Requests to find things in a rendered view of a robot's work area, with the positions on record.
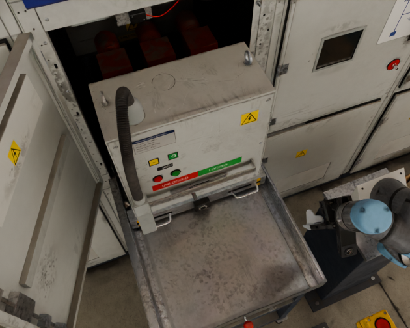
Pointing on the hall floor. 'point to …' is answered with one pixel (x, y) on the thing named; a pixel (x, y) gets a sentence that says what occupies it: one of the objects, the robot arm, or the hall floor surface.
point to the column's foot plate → (338, 294)
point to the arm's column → (329, 247)
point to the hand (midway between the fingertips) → (327, 222)
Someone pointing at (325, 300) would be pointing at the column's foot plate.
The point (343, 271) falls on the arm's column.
